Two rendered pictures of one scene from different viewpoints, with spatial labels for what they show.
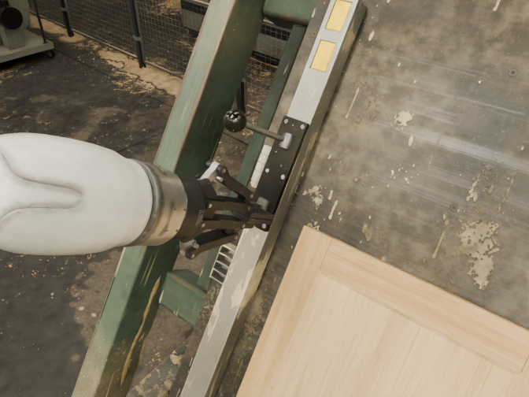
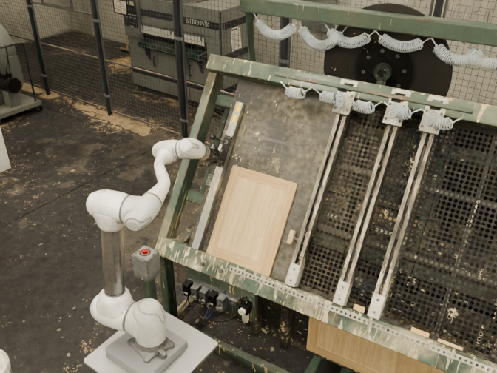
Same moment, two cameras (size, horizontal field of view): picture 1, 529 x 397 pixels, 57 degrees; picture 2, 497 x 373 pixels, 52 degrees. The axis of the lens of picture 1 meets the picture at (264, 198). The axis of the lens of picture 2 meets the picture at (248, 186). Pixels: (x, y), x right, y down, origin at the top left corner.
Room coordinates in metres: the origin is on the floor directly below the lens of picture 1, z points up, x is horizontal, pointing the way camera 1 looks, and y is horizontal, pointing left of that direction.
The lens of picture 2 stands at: (-2.06, 0.23, 2.86)
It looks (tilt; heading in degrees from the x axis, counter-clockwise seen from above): 31 degrees down; 352
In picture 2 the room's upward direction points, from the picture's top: straight up
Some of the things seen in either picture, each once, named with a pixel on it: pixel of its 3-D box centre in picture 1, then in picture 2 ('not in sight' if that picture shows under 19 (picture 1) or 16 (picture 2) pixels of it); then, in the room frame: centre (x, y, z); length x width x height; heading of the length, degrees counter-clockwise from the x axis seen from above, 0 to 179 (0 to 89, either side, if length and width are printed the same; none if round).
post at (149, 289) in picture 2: not in sight; (153, 318); (0.39, 0.50, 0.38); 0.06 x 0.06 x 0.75; 52
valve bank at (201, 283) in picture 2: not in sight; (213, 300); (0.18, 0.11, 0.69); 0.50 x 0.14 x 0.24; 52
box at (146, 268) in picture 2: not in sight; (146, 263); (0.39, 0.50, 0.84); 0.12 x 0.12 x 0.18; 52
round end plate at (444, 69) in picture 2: not in sight; (383, 71); (0.82, -1.02, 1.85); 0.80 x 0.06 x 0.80; 52
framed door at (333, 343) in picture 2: not in sight; (380, 346); (-0.15, -0.84, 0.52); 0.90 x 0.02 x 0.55; 52
